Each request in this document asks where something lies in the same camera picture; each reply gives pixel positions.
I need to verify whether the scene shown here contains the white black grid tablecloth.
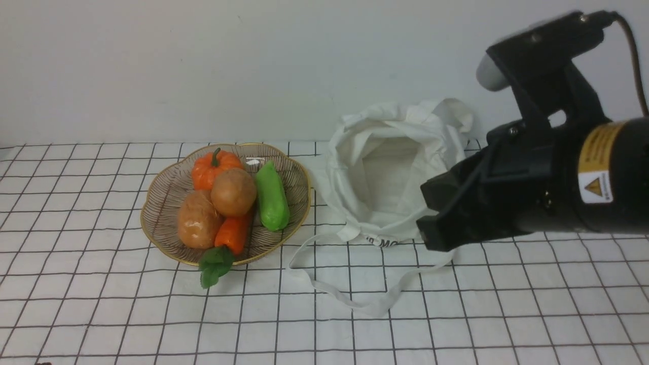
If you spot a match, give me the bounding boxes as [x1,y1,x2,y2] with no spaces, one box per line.
[1,143,648,364]

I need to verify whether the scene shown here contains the round brown onion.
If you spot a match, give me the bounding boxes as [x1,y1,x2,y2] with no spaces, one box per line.
[210,168,257,217]

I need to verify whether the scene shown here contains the black cable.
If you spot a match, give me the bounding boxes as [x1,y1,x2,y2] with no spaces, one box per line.
[611,11,649,118]

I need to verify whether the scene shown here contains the orange carrot with leaves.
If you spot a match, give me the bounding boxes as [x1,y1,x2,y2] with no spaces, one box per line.
[199,209,254,289]

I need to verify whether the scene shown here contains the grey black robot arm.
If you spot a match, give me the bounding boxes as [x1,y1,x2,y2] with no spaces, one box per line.
[416,118,647,252]

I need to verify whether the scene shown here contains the brown potato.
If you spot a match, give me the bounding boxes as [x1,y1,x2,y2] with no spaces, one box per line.
[177,190,225,250]

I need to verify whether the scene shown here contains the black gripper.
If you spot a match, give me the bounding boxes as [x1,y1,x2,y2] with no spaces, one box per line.
[417,118,584,252]

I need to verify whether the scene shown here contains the small orange pumpkin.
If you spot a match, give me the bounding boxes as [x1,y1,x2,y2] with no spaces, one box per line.
[192,148,244,190]

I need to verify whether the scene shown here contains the white cloth tote bag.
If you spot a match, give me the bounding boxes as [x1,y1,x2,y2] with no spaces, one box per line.
[287,98,474,317]

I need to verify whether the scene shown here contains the green pepper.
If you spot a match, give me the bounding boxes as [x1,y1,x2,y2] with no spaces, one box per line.
[255,160,290,232]

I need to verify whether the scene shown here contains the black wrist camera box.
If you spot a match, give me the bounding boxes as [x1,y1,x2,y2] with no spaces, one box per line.
[477,10,614,131]

